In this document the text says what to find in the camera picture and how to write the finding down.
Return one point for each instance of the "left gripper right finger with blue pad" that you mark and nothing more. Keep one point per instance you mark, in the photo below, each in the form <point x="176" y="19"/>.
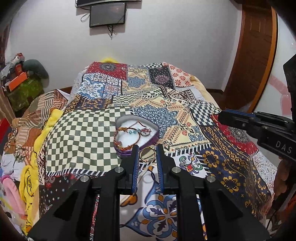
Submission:
<point x="160" y="157"/>

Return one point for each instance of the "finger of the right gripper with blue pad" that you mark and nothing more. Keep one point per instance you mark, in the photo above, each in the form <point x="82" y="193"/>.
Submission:
<point x="238" y="114"/>
<point x="235" y="123"/>

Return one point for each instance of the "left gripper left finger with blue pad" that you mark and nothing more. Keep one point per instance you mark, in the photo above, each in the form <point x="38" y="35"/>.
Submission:
<point x="135" y="167"/>

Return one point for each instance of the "gold bangle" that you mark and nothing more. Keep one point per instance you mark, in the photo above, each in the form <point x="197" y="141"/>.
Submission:
<point x="148" y="154"/>

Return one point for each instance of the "purple heart-shaped tin box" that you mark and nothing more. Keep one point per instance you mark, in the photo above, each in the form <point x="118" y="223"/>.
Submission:
<point x="133" y="130"/>

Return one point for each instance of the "beige blanket edge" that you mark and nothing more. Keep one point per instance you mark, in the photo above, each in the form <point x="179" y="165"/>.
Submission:
<point x="199" y="86"/>

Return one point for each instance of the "wooden door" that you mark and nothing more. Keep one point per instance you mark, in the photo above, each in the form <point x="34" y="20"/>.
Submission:
<point x="254" y="58"/>

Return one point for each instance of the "colourful patchwork bedspread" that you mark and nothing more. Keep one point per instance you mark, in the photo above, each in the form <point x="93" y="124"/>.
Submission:
<point x="114" y="106"/>

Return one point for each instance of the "yellow cloth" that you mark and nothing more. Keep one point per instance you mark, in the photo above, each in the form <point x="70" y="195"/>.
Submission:
<point x="29" y="183"/>

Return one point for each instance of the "brown striped patterned cloth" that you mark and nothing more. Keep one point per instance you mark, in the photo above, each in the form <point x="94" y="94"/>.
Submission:
<point x="28" y="127"/>

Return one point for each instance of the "pink fabric item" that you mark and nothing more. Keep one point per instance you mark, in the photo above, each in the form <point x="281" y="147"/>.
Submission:
<point x="10" y="196"/>

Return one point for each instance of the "green covered side table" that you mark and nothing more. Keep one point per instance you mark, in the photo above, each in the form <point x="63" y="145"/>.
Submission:
<point x="23" y="95"/>

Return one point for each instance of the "dark green cushion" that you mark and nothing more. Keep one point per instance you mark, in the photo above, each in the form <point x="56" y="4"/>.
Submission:
<point x="36" y="67"/>

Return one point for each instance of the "orange box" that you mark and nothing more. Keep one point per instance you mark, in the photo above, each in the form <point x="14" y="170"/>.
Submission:
<point x="17" y="81"/>

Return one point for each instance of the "pile of clutter on table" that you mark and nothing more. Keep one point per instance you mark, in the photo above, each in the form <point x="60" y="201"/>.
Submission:
<point x="17" y="59"/>

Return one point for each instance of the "silver ring charm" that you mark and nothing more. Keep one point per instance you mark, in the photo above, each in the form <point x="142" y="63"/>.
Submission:
<point x="184" y="161"/>

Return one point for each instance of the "small dark wall monitor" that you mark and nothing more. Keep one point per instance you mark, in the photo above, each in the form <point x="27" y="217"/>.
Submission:
<point x="107" y="14"/>

